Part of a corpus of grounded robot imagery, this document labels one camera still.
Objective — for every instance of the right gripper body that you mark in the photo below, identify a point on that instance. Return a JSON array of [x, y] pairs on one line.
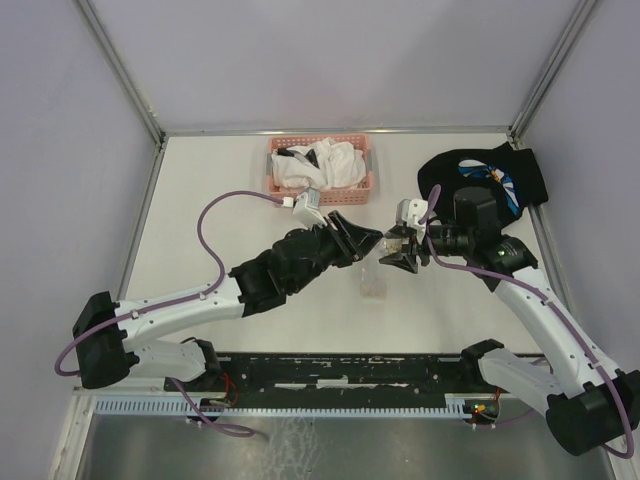
[[422, 249]]

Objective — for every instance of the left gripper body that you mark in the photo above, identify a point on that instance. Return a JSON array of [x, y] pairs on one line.
[[333, 250]]

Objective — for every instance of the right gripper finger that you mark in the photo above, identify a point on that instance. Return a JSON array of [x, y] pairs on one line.
[[406, 261], [400, 231]]

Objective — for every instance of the clear pill bottle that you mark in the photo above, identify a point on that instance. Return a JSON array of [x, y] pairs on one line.
[[391, 246]]

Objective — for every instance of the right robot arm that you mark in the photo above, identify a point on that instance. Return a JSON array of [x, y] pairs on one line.
[[586, 399]]

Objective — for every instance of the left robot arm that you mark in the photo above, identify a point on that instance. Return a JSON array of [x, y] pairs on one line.
[[114, 340]]

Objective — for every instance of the pink plastic basket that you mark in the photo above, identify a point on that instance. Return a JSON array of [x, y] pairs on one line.
[[348, 196]]

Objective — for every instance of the white cloth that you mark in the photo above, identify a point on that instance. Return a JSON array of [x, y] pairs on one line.
[[323, 165]]

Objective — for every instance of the black garment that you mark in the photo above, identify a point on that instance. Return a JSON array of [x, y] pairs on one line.
[[513, 177]]

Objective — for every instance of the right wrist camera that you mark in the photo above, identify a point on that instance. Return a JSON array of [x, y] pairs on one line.
[[413, 214]]

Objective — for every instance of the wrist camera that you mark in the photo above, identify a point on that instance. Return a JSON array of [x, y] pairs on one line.
[[413, 214], [305, 208]]

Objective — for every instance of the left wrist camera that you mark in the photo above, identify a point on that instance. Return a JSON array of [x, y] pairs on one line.
[[305, 208]]

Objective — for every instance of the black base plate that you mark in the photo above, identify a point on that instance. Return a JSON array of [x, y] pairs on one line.
[[338, 381]]

